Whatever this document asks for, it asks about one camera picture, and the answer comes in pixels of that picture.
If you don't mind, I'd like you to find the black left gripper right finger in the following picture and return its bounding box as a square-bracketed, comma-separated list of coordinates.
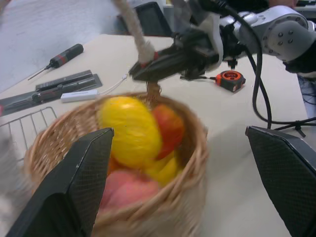
[245, 125, 316, 237]

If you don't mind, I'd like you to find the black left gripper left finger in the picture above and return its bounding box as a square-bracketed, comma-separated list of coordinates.
[6, 127, 115, 237]

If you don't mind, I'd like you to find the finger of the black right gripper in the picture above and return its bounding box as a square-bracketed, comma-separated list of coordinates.
[128, 60, 190, 82]
[139, 45, 188, 69]

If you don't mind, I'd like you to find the wicker basket with rope handle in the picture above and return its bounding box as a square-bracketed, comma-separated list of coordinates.
[23, 0, 210, 237]

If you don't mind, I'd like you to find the black monitor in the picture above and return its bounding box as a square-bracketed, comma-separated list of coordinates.
[133, 1, 173, 38]

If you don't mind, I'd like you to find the orange black tape measure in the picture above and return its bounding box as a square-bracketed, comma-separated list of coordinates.
[215, 70, 247, 93]

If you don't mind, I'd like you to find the red apple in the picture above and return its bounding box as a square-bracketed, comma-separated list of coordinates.
[150, 103, 186, 160]

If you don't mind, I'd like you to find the orange fruit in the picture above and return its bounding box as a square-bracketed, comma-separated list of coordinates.
[107, 157, 124, 176]

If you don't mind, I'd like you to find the pink peach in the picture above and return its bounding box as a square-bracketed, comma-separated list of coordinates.
[100, 170, 163, 216]

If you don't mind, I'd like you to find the large yellow fruit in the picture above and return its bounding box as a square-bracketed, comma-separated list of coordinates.
[100, 96, 163, 169]

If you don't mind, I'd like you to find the black screwdriver with red band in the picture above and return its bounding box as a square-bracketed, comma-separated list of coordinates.
[27, 43, 84, 81]

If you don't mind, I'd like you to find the black tool kit tray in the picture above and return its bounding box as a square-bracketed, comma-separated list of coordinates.
[0, 70, 103, 117]

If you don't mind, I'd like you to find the small yellow fruit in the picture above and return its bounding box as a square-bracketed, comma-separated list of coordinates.
[144, 152, 184, 188]

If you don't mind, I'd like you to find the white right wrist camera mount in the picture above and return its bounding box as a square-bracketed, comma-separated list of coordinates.
[198, 13, 225, 72]

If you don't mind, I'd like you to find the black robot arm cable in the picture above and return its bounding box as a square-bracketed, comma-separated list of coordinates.
[204, 0, 274, 129]

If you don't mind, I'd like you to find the metal wire rack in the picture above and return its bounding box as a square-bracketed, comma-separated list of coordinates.
[0, 106, 59, 155]

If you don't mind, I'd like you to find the white adapter with cable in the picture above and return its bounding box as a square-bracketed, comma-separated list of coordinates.
[60, 73, 129, 103]

